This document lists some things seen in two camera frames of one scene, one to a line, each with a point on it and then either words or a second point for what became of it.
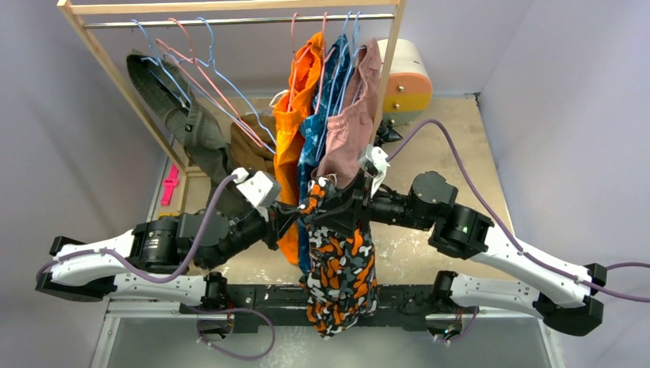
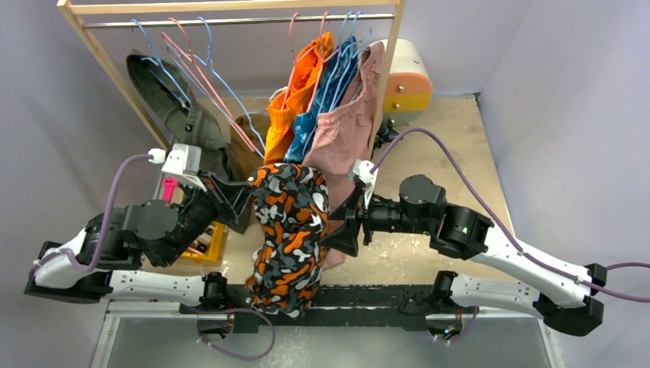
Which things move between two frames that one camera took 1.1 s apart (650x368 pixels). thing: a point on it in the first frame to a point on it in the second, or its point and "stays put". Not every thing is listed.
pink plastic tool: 169,184 stays put
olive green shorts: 205,139 stays put
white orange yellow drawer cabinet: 409,84 stays put
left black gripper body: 273,228 to 216,194
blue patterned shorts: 329,54 to 333,94
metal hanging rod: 244,21 stays put
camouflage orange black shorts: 339,274 to 293,211
